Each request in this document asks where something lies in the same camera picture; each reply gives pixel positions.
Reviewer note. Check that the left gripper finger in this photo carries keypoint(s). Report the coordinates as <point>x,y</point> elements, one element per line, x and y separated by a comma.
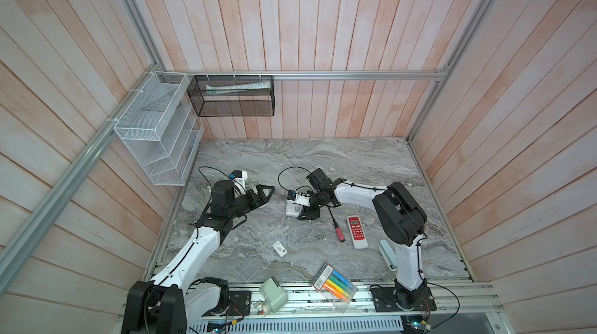
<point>264,190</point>
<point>260,200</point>

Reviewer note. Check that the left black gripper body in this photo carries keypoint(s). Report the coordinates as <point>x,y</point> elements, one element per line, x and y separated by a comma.
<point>244,203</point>

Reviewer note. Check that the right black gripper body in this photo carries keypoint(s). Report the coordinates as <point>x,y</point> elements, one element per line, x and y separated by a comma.
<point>315,199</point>

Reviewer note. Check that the white remote with yellow sticker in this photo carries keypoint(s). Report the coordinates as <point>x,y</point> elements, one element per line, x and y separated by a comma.
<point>293,209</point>

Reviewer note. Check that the red handled screwdriver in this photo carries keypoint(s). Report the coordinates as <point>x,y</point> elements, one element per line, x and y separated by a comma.
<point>338,230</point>

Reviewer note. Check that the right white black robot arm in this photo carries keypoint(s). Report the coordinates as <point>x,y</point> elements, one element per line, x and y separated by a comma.
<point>400,215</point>

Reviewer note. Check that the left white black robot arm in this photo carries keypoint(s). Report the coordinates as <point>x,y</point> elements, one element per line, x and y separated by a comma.
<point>174,298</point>

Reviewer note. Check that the red white remote control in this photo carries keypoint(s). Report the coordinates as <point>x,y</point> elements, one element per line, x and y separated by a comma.
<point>356,231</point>

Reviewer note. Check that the small white card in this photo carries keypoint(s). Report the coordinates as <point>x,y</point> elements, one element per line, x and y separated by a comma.
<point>280,249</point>

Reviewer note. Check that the clear box of markers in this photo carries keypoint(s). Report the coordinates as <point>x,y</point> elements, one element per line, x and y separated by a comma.
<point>334,287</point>

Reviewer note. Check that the pale green square device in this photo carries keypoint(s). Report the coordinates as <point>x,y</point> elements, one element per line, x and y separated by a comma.
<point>273,295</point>

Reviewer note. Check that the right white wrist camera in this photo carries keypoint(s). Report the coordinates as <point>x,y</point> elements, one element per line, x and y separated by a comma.
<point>297,199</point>

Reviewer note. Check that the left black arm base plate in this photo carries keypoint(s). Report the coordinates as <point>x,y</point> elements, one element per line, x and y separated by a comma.
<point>235,302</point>

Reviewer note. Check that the black wire mesh basket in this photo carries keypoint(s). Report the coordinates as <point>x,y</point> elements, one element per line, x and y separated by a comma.
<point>232,95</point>

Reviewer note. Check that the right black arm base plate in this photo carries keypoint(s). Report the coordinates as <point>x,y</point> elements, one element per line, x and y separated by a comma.
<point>390,299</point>

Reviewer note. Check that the white wire mesh shelf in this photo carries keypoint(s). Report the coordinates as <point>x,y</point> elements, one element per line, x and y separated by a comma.
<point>161,130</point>

